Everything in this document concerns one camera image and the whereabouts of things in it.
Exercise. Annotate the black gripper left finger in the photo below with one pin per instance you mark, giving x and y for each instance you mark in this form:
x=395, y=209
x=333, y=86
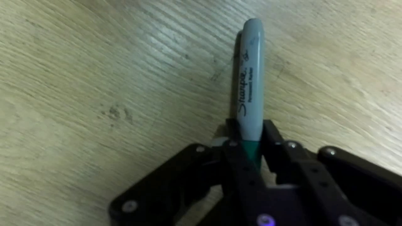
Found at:
x=196, y=167

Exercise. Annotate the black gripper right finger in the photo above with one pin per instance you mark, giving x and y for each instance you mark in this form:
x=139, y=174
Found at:
x=334, y=180

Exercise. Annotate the grey marker with green cap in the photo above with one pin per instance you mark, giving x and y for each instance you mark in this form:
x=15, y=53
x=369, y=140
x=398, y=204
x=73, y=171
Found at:
x=251, y=83

